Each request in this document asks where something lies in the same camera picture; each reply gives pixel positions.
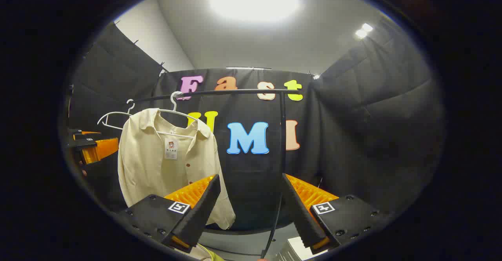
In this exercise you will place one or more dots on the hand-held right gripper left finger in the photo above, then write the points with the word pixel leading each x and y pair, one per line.
pixel 200 214

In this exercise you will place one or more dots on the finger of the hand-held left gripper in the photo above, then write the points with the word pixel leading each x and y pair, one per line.
pixel 88 136
pixel 102 149

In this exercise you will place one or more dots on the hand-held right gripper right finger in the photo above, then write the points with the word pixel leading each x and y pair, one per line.
pixel 304 214

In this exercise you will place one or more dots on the yellow-rimmed laundry hamper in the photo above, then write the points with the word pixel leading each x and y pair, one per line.
pixel 204 254

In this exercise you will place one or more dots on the cream button shirt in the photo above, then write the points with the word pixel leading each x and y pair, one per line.
pixel 149 163

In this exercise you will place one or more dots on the white plastic clothes hanger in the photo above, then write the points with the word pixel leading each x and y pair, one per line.
pixel 117 112
pixel 173 105

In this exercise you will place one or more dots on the black metal clothes rack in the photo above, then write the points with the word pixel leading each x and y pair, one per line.
pixel 283 135

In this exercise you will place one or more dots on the black backdrop cloth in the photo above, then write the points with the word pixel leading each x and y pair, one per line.
pixel 353 135

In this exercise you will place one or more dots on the small ceiling spotlight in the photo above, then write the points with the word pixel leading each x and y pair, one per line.
pixel 367 27
pixel 360 33

